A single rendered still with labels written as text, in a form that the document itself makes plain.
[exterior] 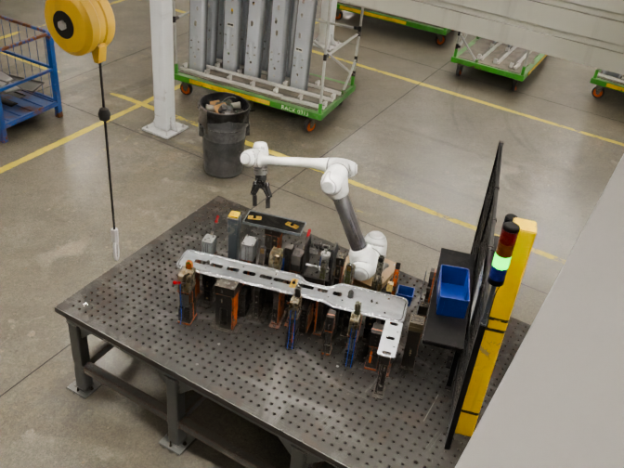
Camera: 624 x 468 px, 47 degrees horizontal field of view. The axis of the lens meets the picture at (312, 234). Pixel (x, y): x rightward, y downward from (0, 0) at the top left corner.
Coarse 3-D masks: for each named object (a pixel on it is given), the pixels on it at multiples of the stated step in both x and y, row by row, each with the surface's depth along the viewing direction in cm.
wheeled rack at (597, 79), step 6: (594, 72) 933; (600, 72) 952; (594, 78) 935; (600, 78) 953; (606, 78) 937; (612, 78) 933; (618, 78) 931; (600, 84) 934; (606, 84) 929; (612, 84) 925; (618, 84) 924; (594, 90) 950; (600, 90) 945; (618, 90) 924; (594, 96) 953; (600, 96) 948
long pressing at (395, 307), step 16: (192, 256) 435; (208, 256) 436; (208, 272) 424; (224, 272) 425; (240, 272) 426; (256, 272) 428; (272, 272) 429; (288, 272) 430; (272, 288) 417; (288, 288) 418; (304, 288) 419; (320, 288) 421; (336, 288) 422; (352, 288) 423; (336, 304) 410; (352, 304) 411; (368, 304) 413; (384, 304) 414; (400, 304) 415; (400, 320) 404
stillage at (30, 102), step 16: (0, 16) 753; (48, 32) 726; (0, 48) 683; (48, 48) 737; (16, 64) 779; (48, 64) 755; (0, 80) 736; (16, 80) 770; (32, 80) 770; (0, 96) 701; (16, 96) 764; (32, 96) 782; (48, 96) 778; (0, 112) 708; (16, 112) 745; (32, 112) 745; (0, 128) 716
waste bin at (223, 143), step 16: (208, 96) 693; (224, 96) 700; (208, 112) 662; (224, 112) 673; (240, 112) 666; (208, 128) 673; (224, 128) 669; (240, 128) 677; (208, 144) 687; (224, 144) 681; (240, 144) 692; (208, 160) 698; (224, 160) 692; (224, 176) 704
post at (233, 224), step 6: (228, 216) 448; (240, 216) 451; (228, 222) 449; (234, 222) 447; (240, 222) 454; (228, 228) 451; (234, 228) 450; (228, 234) 454; (234, 234) 453; (228, 240) 457; (234, 240) 456; (228, 246) 460; (234, 246) 459; (228, 252) 462; (234, 252) 461; (234, 258) 464; (234, 270) 469
